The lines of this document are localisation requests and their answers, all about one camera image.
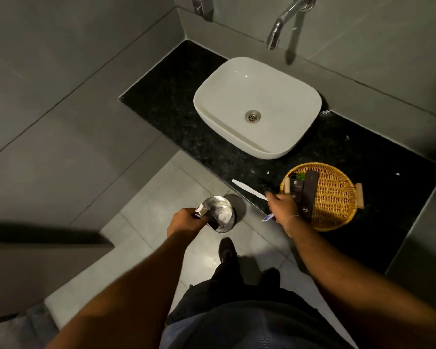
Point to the person's left hand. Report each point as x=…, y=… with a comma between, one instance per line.
x=183, y=223

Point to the person's right hand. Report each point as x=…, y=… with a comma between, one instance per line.
x=285, y=208

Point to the person's left fingers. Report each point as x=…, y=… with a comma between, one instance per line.
x=200, y=219

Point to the person's right fingers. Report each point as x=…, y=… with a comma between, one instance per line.
x=271, y=203

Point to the small blue white wrapper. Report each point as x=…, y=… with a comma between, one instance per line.
x=267, y=217

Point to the person's right forearm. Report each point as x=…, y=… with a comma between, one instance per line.
x=348, y=283

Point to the person's left forearm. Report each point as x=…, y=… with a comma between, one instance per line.
x=130, y=298

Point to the steel trash bin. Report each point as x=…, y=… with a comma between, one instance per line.
x=223, y=210

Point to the thin thread wristband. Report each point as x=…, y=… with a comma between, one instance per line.
x=291, y=219

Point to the short dark brown packet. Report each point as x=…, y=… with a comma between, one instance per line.
x=297, y=188

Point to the long dark brown packet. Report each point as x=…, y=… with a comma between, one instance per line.
x=309, y=192

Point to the small green sachet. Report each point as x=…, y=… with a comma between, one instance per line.
x=301, y=176

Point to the black left shoe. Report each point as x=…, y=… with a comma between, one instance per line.
x=227, y=250

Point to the black shoe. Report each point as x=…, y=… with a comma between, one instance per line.
x=227, y=250
x=270, y=276

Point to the round wicker basket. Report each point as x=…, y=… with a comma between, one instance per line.
x=334, y=199

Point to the black right shoe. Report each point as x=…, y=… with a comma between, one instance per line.
x=270, y=276

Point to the metal basin drain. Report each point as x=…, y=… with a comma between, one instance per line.
x=253, y=116

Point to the person's dark clothing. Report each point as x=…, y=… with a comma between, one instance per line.
x=247, y=316

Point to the white ceramic wash basin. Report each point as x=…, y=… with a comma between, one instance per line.
x=239, y=87

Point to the grey door panel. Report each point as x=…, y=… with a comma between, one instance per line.
x=40, y=272

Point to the blue grey cloth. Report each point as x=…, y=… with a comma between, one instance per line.
x=21, y=328

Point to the chrome wall faucet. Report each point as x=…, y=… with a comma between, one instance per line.
x=284, y=16

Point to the chrome wall fixture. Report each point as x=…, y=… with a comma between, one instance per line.
x=202, y=4

